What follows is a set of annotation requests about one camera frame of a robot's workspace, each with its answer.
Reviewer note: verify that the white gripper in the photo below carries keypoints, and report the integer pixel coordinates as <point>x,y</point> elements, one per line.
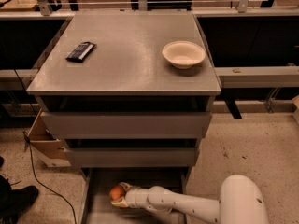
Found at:
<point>135,196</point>

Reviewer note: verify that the orange fruit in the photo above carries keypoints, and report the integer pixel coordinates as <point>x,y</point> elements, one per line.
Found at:
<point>117,192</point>

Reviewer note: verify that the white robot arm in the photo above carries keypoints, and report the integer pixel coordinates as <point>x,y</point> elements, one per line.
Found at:
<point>240,202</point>

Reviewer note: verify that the grey open bottom drawer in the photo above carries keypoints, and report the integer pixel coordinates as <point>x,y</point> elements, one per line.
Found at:
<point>96,207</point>

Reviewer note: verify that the grey middle drawer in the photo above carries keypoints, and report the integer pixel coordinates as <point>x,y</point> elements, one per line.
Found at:
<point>131,157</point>

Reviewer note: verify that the grey top drawer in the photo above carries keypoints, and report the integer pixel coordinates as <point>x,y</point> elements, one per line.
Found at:
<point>92,125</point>

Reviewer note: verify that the grey drawer cabinet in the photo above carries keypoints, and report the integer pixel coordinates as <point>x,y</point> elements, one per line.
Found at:
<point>126,72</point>

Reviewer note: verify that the brown cardboard box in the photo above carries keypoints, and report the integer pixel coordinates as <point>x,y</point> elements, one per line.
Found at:
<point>47,149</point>

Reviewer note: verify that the black shoe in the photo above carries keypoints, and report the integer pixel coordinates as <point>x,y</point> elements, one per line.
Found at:
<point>15,201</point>

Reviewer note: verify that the white paper bowl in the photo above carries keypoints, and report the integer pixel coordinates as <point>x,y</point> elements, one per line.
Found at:
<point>183,54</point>

